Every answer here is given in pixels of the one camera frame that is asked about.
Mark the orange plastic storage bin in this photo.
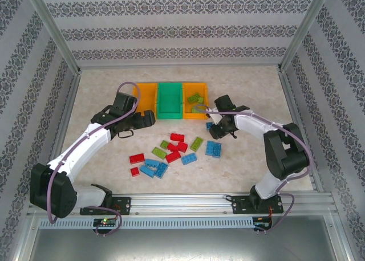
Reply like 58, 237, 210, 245
181, 82, 210, 121
132, 83, 159, 113

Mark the green plastic storage bin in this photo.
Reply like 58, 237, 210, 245
155, 82, 185, 121

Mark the small circuit board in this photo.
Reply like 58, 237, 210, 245
93, 217, 119, 228
253, 216, 272, 231

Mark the grey metal bench panel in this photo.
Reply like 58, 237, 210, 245
17, 215, 351, 261

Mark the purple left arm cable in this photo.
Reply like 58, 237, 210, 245
47, 81, 140, 238

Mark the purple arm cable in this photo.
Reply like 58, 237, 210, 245
47, 81, 140, 238
194, 103, 312, 235

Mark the aluminium side rail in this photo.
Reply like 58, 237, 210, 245
50, 70, 83, 170
277, 67, 325, 193

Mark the long aluminium base rail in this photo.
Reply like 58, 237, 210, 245
27, 191, 335, 216

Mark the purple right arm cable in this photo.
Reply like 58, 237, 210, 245
194, 103, 312, 235

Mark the slotted grey cable duct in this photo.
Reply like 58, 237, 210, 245
38, 217, 255, 230

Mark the aluminium frame post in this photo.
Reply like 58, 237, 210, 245
28, 0, 83, 75
277, 0, 334, 74

